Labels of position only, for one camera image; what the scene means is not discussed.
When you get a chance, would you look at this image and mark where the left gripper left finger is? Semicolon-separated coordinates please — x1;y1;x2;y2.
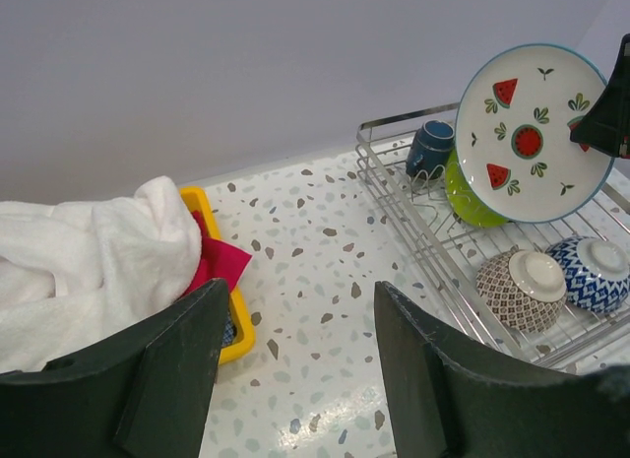
1;279;228;457

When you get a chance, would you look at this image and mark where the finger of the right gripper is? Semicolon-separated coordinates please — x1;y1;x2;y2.
570;33;629;159

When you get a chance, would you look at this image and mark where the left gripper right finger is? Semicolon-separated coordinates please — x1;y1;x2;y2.
374;282;629;457

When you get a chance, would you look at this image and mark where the watermelon pattern white plate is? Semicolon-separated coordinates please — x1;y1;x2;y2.
455;43;614;224

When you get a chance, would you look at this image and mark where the red patterned small dish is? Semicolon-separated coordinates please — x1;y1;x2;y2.
475;246;567;333

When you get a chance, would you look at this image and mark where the blue patterned bowl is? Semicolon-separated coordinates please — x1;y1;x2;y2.
544;235;629;314

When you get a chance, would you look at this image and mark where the lime green plate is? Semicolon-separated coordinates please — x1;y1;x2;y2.
444;150;508;228

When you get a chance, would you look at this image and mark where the wire dish rack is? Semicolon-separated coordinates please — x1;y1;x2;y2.
356;103;629;374

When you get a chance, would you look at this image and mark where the dark blue mug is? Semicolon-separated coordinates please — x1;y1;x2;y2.
406;119;455;180

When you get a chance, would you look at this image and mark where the blue checked cloth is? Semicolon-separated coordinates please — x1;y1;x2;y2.
221;319;240;348

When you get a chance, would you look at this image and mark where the white towel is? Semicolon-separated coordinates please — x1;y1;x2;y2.
1;176;201;372

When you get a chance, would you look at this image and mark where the pink cloth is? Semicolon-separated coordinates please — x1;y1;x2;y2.
183;211;252;294

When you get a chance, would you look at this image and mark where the yellow plastic bin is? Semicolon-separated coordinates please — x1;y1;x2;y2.
179;186;256;365

